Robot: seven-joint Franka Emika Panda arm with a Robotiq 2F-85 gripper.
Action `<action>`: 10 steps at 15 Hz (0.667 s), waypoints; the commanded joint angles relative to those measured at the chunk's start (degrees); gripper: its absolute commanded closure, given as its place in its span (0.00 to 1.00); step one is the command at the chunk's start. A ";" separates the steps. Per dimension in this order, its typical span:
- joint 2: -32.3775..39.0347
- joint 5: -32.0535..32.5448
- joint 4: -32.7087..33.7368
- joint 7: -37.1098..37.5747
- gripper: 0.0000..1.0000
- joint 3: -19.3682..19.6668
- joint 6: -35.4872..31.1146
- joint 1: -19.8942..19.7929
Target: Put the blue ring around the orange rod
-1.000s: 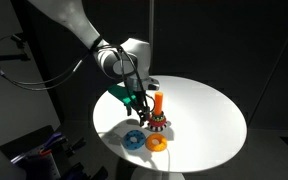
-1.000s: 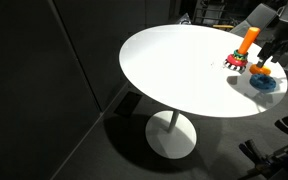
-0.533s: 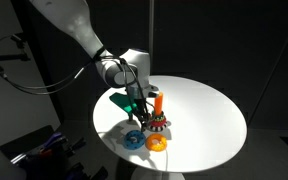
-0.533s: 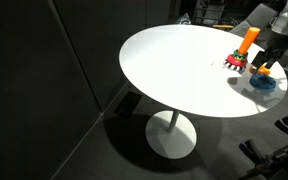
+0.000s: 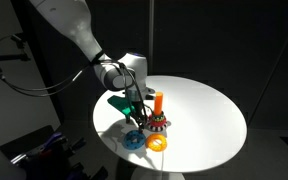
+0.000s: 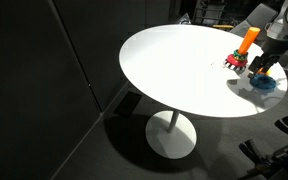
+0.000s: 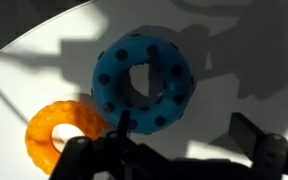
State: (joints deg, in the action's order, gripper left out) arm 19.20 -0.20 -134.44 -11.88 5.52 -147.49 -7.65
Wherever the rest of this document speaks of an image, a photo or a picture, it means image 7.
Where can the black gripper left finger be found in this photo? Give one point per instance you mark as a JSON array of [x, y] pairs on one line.
[[84, 160]]

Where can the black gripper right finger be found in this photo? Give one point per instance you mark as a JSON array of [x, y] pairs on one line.
[[270, 156]]

